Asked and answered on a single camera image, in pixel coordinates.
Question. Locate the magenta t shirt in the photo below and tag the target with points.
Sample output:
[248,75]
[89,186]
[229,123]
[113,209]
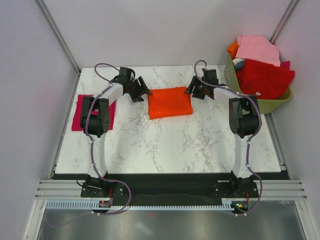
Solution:
[76,127]

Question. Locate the magenta garment in basket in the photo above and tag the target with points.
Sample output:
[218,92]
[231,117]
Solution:
[285,65]

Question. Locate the right aluminium rail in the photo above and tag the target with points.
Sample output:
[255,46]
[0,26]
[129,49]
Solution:
[275,137]

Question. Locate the teal garment in basket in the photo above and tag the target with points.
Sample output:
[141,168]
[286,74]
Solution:
[239,66]

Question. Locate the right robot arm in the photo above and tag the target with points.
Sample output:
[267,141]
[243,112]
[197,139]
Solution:
[244,122]

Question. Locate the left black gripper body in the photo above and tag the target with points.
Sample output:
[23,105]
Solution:
[135,91]

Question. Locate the orange t shirt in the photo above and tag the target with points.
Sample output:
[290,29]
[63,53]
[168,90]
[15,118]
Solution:
[169,102]

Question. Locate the red t shirt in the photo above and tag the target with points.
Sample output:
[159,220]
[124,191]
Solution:
[265,81]

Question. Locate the pink t shirt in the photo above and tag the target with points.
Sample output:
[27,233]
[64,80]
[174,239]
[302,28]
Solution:
[257,48]

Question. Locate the olive green laundry basket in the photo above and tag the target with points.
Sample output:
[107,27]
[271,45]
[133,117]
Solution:
[266,106]

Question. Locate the aluminium frame post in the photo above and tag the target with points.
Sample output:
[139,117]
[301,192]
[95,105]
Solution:
[283,20]
[58,35]

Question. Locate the white garment in basket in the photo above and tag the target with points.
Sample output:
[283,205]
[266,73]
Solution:
[236,61]

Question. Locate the orange garment in basket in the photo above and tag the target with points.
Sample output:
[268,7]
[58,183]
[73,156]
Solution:
[233,49]

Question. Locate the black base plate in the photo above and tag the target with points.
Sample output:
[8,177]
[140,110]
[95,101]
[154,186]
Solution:
[165,189]

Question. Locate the left aluminium frame post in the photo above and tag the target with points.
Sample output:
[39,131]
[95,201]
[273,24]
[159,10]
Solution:
[58,35]

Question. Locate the right aluminium frame post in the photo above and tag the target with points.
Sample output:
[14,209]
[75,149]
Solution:
[283,20]

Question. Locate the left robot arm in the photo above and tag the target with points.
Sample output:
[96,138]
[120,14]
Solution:
[95,114]

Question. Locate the white slotted cable duct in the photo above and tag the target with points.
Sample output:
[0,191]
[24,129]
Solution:
[99,205]

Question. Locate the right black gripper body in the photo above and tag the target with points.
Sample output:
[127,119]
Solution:
[199,91]

